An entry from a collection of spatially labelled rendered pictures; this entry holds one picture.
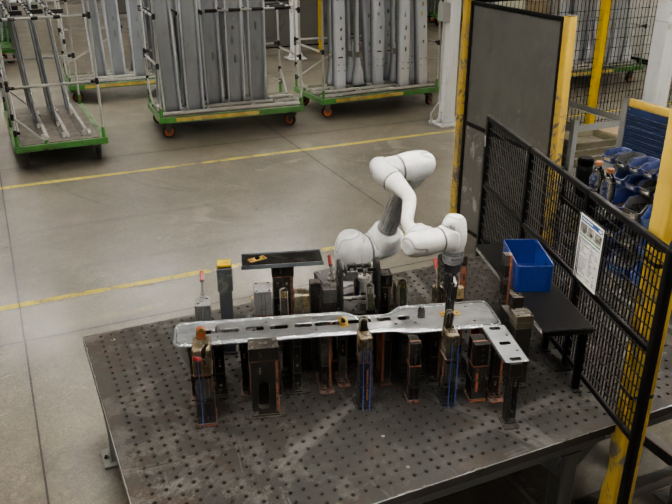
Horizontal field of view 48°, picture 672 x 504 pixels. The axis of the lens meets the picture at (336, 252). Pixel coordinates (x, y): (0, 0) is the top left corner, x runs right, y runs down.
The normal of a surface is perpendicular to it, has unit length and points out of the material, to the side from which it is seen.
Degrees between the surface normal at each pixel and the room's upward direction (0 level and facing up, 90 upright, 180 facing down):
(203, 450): 0
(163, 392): 0
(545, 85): 91
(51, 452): 0
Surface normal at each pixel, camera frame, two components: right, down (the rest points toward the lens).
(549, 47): -0.91, 0.17
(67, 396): 0.00, -0.91
